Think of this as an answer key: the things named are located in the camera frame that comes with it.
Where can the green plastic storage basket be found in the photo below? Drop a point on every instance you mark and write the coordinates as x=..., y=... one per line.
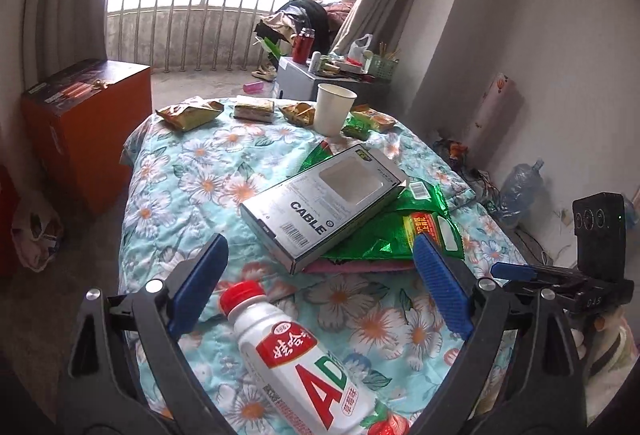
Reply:
x=384, y=65

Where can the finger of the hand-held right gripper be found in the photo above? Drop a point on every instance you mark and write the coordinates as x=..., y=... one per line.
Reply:
x=515, y=271

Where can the white plastic bag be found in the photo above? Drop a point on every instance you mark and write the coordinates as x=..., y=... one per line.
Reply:
x=37, y=235

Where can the small green snack packet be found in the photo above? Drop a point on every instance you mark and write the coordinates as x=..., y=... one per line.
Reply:
x=356, y=127

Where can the small white bottle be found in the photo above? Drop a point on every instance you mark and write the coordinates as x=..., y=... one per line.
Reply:
x=314, y=61

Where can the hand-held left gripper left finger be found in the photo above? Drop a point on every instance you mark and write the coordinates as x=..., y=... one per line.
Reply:
x=197, y=285

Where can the green plastic bag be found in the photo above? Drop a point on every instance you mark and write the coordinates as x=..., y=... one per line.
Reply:
x=270, y=49

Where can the brown biscuit pack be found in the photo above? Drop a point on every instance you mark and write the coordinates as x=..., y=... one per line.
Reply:
x=255, y=109

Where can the person's right forearm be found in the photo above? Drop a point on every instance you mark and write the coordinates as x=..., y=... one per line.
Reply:
x=615, y=365

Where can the floral light blue blanket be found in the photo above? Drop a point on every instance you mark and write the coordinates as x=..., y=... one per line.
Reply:
x=210, y=185

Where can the green foil wrapper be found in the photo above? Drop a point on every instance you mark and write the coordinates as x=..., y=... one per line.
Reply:
x=380, y=240

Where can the white milk drink bottle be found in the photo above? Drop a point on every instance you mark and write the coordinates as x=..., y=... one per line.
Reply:
x=280, y=345

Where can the black snack bag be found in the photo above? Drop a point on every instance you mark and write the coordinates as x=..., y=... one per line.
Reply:
x=450, y=150

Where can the golden crumpled snack packet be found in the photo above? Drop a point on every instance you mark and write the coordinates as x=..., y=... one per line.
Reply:
x=187, y=115
x=299, y=113

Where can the brown wooden box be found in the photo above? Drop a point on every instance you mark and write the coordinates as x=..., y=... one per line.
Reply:
x=90, y=140

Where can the white paper cup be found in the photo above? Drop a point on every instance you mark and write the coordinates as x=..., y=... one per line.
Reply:
x=332, y=110

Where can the person's right hand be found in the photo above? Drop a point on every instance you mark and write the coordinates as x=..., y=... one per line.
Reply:
x=579, y=342

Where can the metal window railing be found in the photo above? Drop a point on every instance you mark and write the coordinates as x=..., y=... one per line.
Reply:
x=200, y=15

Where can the red thermos bottle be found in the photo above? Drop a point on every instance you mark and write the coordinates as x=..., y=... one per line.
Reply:
x=302, y=46

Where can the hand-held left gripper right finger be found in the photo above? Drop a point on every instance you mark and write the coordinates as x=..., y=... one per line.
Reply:
x=445, y=290

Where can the beige shoe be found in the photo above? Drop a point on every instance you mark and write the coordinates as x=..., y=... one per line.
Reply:
x=264, y=74

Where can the brown green-edged snack pack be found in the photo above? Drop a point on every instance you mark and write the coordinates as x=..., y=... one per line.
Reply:
x=380, y=119

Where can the grey cabinet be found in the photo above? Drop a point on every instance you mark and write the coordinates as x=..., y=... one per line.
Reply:
x=295, y=80

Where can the large clear water jug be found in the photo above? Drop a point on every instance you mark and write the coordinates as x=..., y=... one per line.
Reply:
x=520, y=195

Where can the red cloth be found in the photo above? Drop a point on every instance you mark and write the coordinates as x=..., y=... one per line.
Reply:
x=340, y=12

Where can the crumpled beige bag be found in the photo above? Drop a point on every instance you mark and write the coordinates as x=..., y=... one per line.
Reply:
x=277, y=24

